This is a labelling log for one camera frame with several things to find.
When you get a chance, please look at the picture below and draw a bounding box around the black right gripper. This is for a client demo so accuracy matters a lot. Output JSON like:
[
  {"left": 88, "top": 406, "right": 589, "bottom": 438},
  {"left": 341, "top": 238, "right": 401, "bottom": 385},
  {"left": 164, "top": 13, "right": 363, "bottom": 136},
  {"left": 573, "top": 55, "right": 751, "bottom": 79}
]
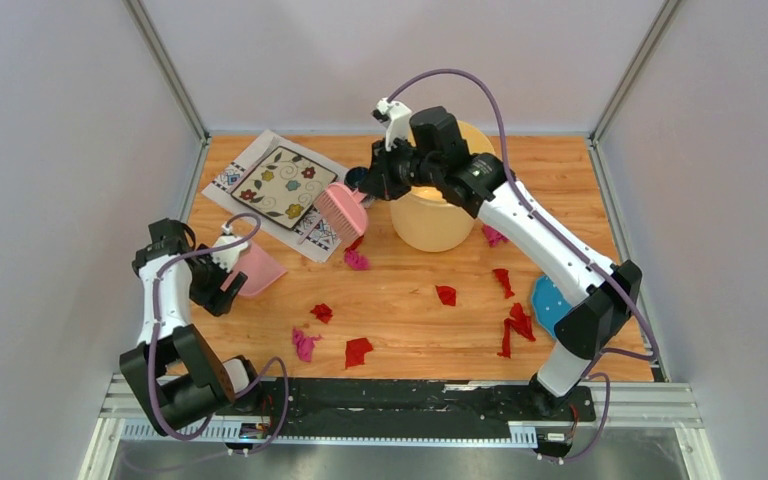
[{"left": 358, "top": 135, "right": 441, "bottom": 203}]

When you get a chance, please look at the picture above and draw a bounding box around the pink dustpan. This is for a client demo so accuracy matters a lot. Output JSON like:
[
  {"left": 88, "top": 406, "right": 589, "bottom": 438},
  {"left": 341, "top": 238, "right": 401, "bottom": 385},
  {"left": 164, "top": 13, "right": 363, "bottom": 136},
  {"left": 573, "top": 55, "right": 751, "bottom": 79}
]
[{"left": 222, "top": 241, "right": 287, "bottom": 298}]

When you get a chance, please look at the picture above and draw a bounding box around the cream plastic bucket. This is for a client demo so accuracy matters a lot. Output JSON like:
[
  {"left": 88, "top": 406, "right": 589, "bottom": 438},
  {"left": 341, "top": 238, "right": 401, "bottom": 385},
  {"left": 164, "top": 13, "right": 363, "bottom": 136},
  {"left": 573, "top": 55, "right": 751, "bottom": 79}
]
[{"left": 389, "top": 119, "right": 496, "bottom": 253}]

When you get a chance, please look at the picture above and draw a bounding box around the pink hand brush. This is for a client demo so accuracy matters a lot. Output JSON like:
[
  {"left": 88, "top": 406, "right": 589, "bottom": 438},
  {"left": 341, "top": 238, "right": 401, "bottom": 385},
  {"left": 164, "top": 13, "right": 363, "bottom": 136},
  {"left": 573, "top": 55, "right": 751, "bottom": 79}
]
[{"left": 314, "top": 183, "right": 368, "bottom": 243}]

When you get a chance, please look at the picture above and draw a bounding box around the magenta paper scrap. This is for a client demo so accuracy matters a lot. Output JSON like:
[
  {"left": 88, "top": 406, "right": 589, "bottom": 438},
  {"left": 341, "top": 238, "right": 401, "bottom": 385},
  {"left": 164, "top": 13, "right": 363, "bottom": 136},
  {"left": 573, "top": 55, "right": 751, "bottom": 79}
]
[
  {"left": 481, "top": 225, "right": 509, "bottom": 247},
  {"left": 291, "top": 327, "right": 322, "bottom": 363},
  {"left": 343, "top": 249, "right": 370, "bottom": 271}
]

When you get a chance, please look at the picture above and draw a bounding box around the red paper scrap long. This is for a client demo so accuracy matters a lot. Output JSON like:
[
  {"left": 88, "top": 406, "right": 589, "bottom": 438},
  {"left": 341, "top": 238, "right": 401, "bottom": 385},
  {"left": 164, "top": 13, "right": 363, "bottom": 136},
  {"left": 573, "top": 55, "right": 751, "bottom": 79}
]
[{"left": 497, "top": 302, "right": 536, "bottom": 358}]

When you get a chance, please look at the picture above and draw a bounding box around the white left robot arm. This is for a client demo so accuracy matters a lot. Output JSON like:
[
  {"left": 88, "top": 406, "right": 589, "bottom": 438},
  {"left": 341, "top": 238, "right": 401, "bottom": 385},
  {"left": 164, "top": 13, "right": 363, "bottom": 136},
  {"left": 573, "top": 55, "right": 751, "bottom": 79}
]
[{"left": 119, "top": 218, "right": 266, "bottom": 441}]

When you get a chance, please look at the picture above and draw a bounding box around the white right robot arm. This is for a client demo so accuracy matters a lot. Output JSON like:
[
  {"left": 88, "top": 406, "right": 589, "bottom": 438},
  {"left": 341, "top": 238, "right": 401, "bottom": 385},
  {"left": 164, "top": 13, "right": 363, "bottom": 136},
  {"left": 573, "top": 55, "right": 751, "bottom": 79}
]
[{"left": 359, "top": 99, "right": 642, "bottom": 419}]

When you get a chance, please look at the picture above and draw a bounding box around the dark blue cup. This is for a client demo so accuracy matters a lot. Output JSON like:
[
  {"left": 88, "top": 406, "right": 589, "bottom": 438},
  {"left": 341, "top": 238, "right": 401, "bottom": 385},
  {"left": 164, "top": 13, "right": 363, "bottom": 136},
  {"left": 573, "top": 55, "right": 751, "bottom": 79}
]
[{"left": 343, "top": 166, "right": 369, "bottom": 190}]

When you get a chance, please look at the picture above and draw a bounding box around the red paper scrap by placemat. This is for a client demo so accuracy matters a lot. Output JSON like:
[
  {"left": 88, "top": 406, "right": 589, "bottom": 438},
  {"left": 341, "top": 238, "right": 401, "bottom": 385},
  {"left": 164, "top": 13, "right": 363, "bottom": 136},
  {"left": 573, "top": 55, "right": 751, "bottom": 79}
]
[{"left": 345, "top": 235, "right": 364, "bottom": 251}]

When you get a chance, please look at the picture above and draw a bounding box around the floral square plate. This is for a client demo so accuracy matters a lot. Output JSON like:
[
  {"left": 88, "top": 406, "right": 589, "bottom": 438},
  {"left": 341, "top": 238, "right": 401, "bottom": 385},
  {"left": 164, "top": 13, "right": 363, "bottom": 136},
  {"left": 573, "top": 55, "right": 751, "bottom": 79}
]
[{"left": 230, "top": 146, "right": 338, "bottom": 229}]

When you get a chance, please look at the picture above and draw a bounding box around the magenta paper scrap front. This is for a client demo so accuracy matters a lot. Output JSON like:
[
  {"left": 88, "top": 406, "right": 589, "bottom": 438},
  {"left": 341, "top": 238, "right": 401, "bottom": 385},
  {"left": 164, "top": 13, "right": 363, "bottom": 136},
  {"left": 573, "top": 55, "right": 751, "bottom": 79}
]
[{"left": 291, "top": 327, "right": 322, "bottom": 363}]

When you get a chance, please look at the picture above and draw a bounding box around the red paper scrap small left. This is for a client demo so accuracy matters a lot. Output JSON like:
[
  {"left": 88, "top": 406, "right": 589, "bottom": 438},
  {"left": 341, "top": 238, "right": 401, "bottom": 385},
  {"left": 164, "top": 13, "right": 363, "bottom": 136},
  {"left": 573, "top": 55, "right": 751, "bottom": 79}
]
[{"left": 310, "top": 303, "right": 333, "bottom": 324}]

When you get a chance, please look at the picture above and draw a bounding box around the red paper scrap right strip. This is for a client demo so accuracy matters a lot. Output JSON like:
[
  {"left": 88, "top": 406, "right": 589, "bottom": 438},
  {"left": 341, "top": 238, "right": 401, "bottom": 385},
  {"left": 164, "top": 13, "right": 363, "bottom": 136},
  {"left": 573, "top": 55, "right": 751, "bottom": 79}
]
[{"left": 492, "top": 268, "right": 515, "bottom": 298}]

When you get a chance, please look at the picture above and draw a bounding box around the red paper scrap centre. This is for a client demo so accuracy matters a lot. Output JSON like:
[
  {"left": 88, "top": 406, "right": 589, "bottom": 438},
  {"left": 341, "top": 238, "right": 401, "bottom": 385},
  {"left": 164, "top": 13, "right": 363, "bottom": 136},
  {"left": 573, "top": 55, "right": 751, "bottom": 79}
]
[{"left": 435, "top": 285, "right": 457, "bottom": 307}]

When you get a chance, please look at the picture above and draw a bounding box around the red paper scrap front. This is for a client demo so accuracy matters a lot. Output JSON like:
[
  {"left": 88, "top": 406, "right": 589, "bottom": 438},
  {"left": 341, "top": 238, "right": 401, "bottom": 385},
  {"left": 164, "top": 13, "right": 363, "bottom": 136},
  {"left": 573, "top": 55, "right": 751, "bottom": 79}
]
[{"left": 344, "top": 337, "right": 374, "bottom": 369}]

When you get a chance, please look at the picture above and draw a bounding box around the blue polka dot plate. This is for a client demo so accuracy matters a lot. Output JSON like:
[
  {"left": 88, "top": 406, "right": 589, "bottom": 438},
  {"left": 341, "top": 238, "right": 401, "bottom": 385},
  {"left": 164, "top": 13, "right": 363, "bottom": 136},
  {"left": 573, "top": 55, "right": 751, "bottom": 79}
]
[{"left": 530, "top": 275, "right": 572, "bottom": 340}]

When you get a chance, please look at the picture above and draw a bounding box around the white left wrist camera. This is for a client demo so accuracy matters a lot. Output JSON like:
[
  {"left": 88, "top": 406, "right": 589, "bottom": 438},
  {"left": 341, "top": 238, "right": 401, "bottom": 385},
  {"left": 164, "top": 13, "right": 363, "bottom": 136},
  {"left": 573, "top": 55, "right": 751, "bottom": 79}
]
[{"left": 210, "top": 225, "right": 251, "bottom": 272}]

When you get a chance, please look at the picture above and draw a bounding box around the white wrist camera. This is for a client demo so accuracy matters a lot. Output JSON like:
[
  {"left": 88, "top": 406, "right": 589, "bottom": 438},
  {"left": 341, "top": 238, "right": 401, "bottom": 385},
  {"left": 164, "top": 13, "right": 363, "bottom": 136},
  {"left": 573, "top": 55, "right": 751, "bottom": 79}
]
[
  {"left": 210, "top": 225, "right": 251, "bottom": 272},
  {"left": 372, "top": 98, "right": 413, "bottom": 151}
]

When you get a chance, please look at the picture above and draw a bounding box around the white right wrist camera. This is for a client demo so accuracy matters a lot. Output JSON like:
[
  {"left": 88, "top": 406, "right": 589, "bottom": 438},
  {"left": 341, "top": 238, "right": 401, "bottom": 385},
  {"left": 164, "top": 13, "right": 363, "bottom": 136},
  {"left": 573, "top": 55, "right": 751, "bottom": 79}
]
[{"left": 372, "top": 98, "right": 413, "bottom": 151}]

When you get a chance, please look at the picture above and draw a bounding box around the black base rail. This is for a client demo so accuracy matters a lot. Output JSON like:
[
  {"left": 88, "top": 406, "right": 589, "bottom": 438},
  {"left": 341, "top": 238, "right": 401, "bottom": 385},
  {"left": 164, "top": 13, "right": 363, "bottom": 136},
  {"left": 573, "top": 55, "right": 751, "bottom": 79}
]
[{"left": 238, "top": 378, "right": 597, "bottom": 440}]

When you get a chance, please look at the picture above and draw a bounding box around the aluminium frame post right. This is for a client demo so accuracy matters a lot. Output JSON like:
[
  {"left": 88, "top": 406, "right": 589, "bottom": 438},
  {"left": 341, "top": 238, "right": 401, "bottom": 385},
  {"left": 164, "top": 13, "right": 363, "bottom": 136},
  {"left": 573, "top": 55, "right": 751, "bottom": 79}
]
[{"left": 589, "top": 0, "right": 684, "bottom": 145}]

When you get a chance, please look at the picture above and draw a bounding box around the aluminium frame post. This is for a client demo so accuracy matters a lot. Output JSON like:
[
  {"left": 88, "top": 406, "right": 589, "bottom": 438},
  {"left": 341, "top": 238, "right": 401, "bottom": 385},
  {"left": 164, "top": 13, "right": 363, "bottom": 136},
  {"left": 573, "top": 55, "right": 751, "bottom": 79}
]
[
  {"left": 123, "top": 0, "right": 210, "bottom": 142},
  {"left": 589, "top": 0, "right": 684, "bottom": 145}
]

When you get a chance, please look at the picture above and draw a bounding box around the aluminium frame post left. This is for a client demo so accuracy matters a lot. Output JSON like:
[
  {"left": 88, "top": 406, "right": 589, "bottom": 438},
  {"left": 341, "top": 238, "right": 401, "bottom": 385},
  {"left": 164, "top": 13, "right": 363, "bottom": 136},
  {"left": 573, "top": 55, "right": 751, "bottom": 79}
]
[{"left": 123, "top": 0, "right": 210, "bottom": 142}]

